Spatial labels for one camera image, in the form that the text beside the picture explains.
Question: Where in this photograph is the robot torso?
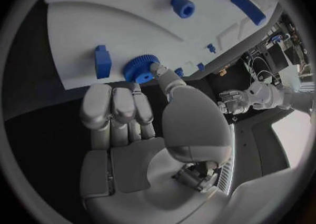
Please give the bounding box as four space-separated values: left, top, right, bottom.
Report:
216 108 297 197

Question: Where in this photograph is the blue gear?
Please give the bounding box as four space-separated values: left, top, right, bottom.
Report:
123 54 162 85

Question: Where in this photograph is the blue block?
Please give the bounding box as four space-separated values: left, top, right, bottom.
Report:
93 44 113 80

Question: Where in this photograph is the white cable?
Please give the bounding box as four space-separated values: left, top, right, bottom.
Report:
248 56 275 82
256 70 281 85

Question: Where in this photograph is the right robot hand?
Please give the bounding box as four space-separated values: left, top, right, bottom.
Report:
79 63 234 224

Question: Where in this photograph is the white task board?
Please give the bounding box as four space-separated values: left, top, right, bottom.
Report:
44 0 284 91

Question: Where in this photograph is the cluttered workshop desk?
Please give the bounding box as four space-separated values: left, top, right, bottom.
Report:
243 13 312 87

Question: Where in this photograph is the blue long cylinder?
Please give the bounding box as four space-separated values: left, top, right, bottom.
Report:
230 0 268 26

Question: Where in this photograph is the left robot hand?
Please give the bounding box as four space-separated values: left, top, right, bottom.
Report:
218 89 253 115

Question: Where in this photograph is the blue hex socket plug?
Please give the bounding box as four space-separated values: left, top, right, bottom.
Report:
170 0 196 19

